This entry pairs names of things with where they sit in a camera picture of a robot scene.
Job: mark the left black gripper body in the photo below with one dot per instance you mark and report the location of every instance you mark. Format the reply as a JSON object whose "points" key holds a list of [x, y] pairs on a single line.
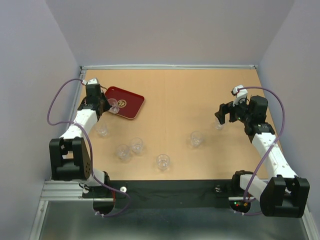
{"points": [[99, 100]]}

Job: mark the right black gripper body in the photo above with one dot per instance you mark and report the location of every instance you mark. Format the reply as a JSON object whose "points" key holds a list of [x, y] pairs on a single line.
{"points": [[243, 115]]}

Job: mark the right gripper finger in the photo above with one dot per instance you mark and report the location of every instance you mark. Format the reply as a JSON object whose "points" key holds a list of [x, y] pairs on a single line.
{"points": [[221, 113], [232, 114]]}

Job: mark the clear glass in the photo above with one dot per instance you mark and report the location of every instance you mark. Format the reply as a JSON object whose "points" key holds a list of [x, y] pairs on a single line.
{"points": [[136, 145], [196, 138], [163, 162], [101, 128], [123, 152], [218, 125]]}

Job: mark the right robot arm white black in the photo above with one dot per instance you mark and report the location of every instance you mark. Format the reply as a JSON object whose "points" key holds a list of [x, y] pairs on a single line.
{"points": [[285, 194]]}

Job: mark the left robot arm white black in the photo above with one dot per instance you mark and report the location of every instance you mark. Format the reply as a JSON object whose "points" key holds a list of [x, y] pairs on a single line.
{"points": [[71, 155]]}

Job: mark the red rectangular tray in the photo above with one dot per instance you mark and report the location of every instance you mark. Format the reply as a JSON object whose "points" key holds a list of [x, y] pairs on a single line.
{"points": [[129, 103]]}

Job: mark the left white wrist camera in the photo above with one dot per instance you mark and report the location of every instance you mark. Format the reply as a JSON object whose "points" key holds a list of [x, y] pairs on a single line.
{"points": [[92, 81]]}

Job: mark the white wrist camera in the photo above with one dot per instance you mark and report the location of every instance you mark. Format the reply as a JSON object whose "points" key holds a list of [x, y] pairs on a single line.
{"points": [[92, 81], [240, 94]]}

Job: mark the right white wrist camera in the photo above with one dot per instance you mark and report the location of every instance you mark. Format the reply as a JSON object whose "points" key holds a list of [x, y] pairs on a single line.
{"points": [[240, 94]]}

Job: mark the aluminium left rail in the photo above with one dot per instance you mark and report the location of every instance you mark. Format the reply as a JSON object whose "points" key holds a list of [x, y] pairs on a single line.
{"points": [[77, 96]]}

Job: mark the aluminium rail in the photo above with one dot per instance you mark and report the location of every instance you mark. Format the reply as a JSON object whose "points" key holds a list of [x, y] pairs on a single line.
{"points": [[166, 66], [61, 191], [77, 96]]}

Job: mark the aluminium back rail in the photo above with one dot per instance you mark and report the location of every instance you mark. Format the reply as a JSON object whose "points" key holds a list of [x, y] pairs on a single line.
{"points": [[166, 66]]}

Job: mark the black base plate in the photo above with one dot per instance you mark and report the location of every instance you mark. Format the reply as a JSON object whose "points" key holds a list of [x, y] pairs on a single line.
{"points": [[173, 194]]}

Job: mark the aluminium front rail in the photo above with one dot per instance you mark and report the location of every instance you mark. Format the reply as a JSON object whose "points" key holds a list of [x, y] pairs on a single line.
{"points": [[61, 191]]}

